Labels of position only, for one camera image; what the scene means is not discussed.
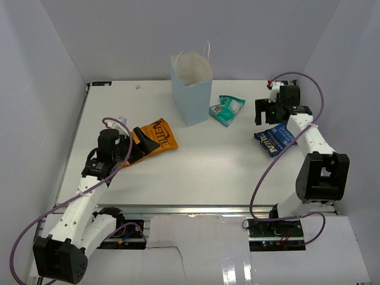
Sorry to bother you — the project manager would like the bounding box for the blue label sticker left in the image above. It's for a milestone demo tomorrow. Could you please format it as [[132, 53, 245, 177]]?
[[91, 81, 112, 87]]

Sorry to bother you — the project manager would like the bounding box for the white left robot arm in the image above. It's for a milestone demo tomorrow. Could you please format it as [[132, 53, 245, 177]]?
[[33, 127, 160, 284]]

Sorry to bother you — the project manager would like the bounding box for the teal snack packet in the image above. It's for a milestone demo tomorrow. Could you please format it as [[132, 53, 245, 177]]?
[[209, 95, 246, 127]]

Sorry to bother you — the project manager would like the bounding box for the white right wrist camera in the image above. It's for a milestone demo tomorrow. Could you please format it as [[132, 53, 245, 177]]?
[[267, 80, 289, 103]]

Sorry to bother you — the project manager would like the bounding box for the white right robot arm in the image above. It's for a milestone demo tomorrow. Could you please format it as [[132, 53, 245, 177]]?
[[254, 81, 350, 237]]

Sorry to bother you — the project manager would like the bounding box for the orange Kettle chips bag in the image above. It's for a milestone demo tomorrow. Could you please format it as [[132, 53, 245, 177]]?
[[125, 118, 179, 166]]

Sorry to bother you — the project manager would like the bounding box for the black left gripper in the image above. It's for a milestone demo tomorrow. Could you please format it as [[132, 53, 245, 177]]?
[[113, 126, 160, 164]]

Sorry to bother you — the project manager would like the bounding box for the light blue paper bag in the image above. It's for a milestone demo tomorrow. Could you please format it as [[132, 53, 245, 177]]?
[[170, 41, 213, 126]]

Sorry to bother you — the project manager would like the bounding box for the white front cover paper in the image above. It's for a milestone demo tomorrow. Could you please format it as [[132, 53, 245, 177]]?
[[82, 216, 370, 284]]

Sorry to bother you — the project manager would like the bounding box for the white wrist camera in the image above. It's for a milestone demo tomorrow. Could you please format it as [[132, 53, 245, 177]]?
[[267, 80, 289, 103], [105, 116, 128, 135]]

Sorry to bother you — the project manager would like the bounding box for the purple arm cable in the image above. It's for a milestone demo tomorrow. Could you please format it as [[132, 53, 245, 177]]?
[[249, 72, 327, 246], [9, 118, 148, 284]]

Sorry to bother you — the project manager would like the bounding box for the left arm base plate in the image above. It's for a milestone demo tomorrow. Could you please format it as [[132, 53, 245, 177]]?
[[98, 220, 146, 250]]

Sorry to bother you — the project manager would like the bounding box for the blue Kettle chips bag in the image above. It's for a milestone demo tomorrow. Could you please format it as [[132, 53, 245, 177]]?
[[254, 123, 295, 157]]

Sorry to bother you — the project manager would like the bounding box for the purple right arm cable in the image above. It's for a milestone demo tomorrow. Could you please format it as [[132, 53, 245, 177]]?
[[249, 72, 327, 246]]

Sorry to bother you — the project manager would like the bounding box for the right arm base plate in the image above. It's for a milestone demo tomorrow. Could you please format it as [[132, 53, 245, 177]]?
[[242, 219, 306, 252]]

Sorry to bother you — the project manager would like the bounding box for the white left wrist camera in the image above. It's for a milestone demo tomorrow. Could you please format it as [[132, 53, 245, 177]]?
[[105, 116, 128, 135]]

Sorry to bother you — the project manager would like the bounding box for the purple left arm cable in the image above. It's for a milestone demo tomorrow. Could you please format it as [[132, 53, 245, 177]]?
[[9, 118, 148, 284]]

